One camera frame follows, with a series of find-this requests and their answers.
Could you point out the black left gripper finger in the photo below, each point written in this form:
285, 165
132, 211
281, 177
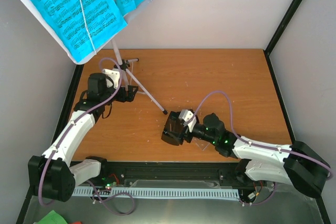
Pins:
132, 89
128, 97

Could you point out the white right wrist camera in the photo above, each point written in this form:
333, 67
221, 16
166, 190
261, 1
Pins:
188, 118

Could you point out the left blue sheet music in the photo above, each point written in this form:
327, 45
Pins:
83, 26

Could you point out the green paper sheet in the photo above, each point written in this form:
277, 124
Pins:
52, 218

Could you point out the black metronome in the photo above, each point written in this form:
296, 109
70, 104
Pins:
173, 130

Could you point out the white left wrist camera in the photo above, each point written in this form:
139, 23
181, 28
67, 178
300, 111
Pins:
112, 77

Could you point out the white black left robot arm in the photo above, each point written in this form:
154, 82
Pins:
51, 175

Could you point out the black right frame post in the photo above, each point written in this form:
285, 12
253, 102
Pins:
289, 14

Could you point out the light blue cable duct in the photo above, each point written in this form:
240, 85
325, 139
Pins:
172, 193

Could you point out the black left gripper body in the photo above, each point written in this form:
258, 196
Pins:
121, 97

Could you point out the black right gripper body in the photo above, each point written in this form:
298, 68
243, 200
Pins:
186, 134

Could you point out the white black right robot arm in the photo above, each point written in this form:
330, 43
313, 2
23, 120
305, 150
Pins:
297, 164

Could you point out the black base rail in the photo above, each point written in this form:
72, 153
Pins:
125, 172

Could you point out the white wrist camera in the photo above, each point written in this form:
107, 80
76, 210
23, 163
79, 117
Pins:
188, 118
112, 77

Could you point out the red object at bottom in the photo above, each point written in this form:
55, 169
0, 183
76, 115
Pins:
77, 222

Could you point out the white tripod music stand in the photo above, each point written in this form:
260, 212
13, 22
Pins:
34, 11

